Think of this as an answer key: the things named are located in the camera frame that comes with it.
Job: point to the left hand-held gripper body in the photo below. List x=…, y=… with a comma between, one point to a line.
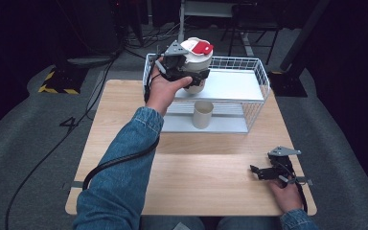
x=172, y=62

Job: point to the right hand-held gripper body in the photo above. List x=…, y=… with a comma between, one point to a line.
x=281, y=163

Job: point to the white cup with red lid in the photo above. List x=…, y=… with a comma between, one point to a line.
x=198, y=60

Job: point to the person's left hand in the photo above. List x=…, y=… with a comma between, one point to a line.
x=164, y=91

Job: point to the person's right hand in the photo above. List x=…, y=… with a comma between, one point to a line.
x=287, y=196

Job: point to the white metal stand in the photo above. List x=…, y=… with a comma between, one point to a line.
x=185, y=19

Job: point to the person's right leg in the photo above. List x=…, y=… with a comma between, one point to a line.
x=249, y=223

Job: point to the person's leg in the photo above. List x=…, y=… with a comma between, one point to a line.
x=172, y=223
x=249, y=223

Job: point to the person's left leg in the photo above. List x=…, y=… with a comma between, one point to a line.
x=172, y=223

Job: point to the black yellow striped stand base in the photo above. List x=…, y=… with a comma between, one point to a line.
x=62, y=81

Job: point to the grey metal table bracket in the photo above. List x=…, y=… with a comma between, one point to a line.
x=73, y=184
x=305, y=181

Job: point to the black metal chair frame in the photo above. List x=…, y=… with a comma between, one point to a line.
x=252, y=28

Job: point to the black stand with base plate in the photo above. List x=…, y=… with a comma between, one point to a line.
x=290, y=73

